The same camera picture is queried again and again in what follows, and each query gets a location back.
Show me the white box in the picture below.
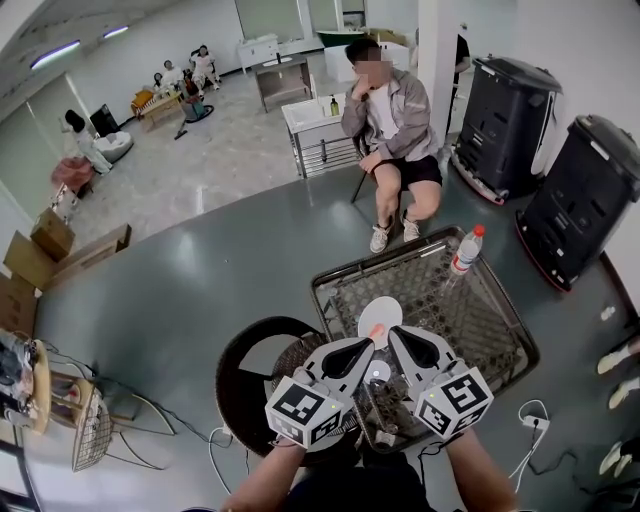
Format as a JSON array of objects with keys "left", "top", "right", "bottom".
[{"left": 323, "top": 44, "right": 359, "bottom": 84}]

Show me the black box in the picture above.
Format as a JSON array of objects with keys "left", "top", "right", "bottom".
[{"left": 89, "top": 102, "right": 122, "bottom": 137}]

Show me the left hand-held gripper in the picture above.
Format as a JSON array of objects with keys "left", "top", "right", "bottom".
[{"left": 264, "top": 336, "right": 377, "bottom": 449}]

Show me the black mobile robot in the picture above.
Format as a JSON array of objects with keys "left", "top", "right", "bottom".
[
  {"left": 449, "top": 55, "right": 565, "bottom": 207},
  {"left": 514, "top": 114, "right": 640, "bottom": 294}
]

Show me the wooden plank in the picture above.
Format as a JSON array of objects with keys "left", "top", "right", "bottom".
[{"left": 46, "top": 222, "right": 133, "bottom": 292}]

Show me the pink cloth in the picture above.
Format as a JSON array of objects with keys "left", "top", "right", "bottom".
[{"left": 51, "top": 156, "right": 97, "bottom": 195}]

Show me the dark wicker chair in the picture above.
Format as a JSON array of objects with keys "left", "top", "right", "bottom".
[{"left": 215, "top": 315, "right": 367, "bottom": 469}]

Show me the person's right forearm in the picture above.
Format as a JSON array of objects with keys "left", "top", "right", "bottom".
[{"left": 443, "top": 428, "right": 519, "bottom": 512}]

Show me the white cabinet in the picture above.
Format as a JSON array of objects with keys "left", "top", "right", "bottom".
[{"left": 235, "top": 33, "right": 282, "bottom": 77}]

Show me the wicker glass-top table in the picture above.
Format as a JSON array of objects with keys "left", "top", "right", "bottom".
[{"left": 310, "top": 225, "right": 542, "bottom": 454}]

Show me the white power strip with cable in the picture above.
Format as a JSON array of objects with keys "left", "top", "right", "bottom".
[{"left": 508, "top": 399, "right": 552, "bottom": 495}]

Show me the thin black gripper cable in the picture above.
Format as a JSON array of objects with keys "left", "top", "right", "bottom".
[{"left": 416, "top": 433, "right": 465, "bottom": 482}]

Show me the white beanbag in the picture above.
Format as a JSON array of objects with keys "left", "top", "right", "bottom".
[{"left": 94, "top": 131, "right": 136, "bottom": 165}]

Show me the wire rack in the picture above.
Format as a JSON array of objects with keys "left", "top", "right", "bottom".
[{"left": 71, "top": 381, "right": 177, "bottom": 475}]

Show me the person's black clothing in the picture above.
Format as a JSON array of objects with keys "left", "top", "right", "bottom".
[{"left": 287, "top": 452, "right": 429, "bottom": 512}]

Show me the metal table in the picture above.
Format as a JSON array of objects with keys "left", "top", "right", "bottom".
[{"left": 254, "top": 56, "right": 315, "bottom": 114}]

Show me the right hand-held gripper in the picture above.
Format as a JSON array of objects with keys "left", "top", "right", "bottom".
[{"left": 388, "top": 324, "right": 495, "bottom": 441}]

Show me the cluttered wooden shelf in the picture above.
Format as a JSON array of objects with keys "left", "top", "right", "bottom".
[{"left": 0, "top": 328, "right": 52, "bottom": 437}]

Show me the green bathtub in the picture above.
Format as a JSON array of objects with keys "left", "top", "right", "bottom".
[{"left": 315, "top": 28, "right": 370, "bottom": 49}]

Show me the black metal chair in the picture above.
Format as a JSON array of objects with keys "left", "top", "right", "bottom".
[{"left": 349, "top": 133, "right": 417, "bottom": 237}]

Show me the cardboard box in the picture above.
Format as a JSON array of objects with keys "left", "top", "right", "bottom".
[
  {"left": 1, "top": 229, "right": 60, "bottom": 292},
  {"left": 29, "top": 206, "right": 77, "bottom": 265},
  {"left": 0, "top": 273, "right": 40, "bottom": 337}
]

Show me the white round plate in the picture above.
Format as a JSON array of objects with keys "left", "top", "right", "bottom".
[{"left": 357, "top": 295, "right": 405, "bottom": 352}]

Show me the person's left forearm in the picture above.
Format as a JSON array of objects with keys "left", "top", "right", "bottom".
[{"left": 219, "top": 442, "right": 314, "bottom": 512}]

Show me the small wooden table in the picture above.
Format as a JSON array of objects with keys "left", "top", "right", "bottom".
[{"left": 130, "top": 89, "right": 185, "bottom": 133}]

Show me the clear red-capped water bottle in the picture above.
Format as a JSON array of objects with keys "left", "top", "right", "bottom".
[{"left": 449, "top": 223, "right": 487, "bottom": 278}]

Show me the white sink stand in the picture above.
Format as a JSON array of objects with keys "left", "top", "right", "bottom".
[{"left": 280, "top": 94, "right": 365, "bottom": 180}]

